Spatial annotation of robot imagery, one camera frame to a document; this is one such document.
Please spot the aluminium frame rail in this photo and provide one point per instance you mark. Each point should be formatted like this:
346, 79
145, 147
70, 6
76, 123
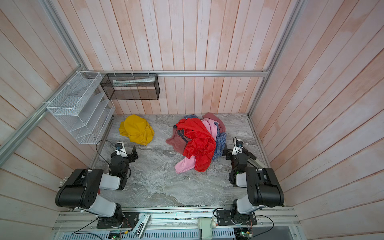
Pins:
190, 73

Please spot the blue checkered cloth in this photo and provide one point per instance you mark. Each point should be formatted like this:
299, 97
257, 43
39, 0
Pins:
207, 139

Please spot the pink cloth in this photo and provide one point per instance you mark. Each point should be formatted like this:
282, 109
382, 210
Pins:
187, 162

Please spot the white paper in basket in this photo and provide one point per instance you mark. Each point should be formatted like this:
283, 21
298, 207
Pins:
134, 82

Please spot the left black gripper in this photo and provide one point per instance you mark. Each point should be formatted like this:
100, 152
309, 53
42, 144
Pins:
130, 156

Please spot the beige box on rail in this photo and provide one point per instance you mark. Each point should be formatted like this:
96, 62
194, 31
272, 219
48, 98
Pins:
205, 226

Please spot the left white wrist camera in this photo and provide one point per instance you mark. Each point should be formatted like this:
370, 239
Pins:
120, 149

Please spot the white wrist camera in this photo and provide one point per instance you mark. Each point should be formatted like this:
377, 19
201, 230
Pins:
120, 149
238, 146

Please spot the maroon cloth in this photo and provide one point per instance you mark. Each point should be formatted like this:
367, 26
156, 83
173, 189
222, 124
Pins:
179, 141

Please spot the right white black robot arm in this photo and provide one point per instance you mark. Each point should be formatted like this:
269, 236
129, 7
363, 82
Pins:
261, 183

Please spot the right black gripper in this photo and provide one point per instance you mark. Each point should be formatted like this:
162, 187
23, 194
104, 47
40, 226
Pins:
229, 152

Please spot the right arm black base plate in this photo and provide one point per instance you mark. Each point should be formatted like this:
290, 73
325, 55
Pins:
230, 218

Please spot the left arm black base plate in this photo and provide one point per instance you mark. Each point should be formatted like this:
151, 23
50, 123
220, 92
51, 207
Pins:
125, 220

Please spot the black wire mesh basket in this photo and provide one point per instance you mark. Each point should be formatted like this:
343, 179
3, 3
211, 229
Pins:
129, 93

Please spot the white wire mesh shelf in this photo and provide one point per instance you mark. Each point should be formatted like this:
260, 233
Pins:
83, 112

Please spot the yellow cloth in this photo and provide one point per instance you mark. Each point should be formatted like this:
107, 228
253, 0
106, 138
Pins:
137, 129

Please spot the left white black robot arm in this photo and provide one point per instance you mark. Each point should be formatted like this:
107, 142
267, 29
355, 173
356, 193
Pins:
81, 189

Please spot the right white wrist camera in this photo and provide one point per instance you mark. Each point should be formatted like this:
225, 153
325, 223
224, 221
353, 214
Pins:
238, 146

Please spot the red cloth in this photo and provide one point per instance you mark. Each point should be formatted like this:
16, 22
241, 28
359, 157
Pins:
198, 141

